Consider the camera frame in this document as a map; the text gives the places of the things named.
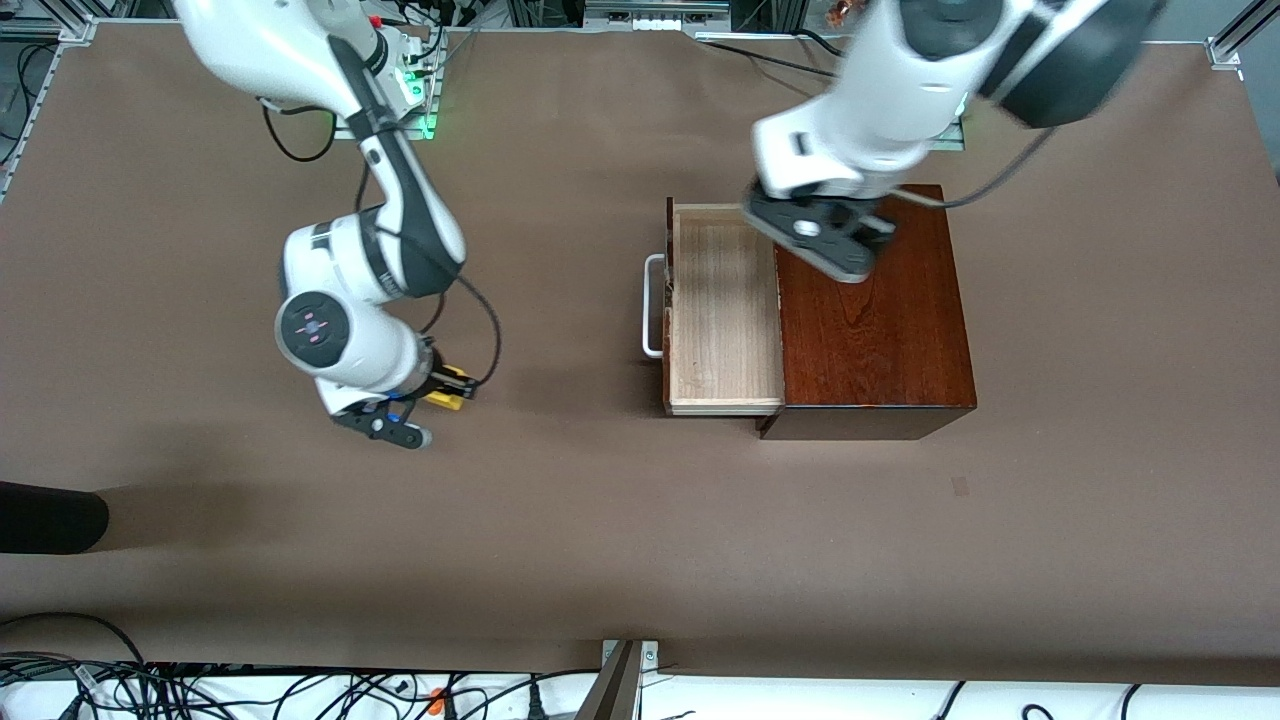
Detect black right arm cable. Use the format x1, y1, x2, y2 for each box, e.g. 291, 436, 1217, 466
355, 165, 502, 388
262, 100, 337, 164

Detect metal mounting bracket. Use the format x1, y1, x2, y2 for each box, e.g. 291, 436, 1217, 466
600, 640, 661, 683

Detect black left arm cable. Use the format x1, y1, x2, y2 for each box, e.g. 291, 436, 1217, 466
893, 125, 1063, 210

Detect brown table cover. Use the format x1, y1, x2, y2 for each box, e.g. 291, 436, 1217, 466
0, 20, 1280, 687

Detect black looped floor cable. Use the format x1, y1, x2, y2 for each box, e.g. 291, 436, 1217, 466
0, 612, 151, 691

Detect dark wooden drawer cabinet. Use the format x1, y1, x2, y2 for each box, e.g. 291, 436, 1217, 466
772, 184, 979, 441

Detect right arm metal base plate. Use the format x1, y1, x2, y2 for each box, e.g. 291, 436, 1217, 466
335, 30, 442, 141

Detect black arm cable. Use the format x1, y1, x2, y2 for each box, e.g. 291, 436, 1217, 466
262, 100, 337, 164
893, 125, 1063, 210
355, 165, 502, 388

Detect yellow block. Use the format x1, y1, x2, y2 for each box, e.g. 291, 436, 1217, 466
424, 366, 477, 412

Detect black cylindrical object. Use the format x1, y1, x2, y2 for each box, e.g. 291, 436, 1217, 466
0, 480, 109, 555

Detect aluminium frame rail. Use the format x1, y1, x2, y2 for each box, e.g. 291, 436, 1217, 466
0, 0, 97, 201
1205, 0, 1280, 70

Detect grey braided cable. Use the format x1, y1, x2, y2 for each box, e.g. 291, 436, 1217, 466
0, 655, 86, 683

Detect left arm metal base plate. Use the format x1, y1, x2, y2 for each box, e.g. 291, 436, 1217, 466
925, 95, 967, 152

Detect wooden drawer with white handle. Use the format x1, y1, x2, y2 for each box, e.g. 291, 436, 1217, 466
641, 197, 787, 418

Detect long black base cable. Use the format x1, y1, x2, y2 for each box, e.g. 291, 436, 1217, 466
695, 36, 841, 79

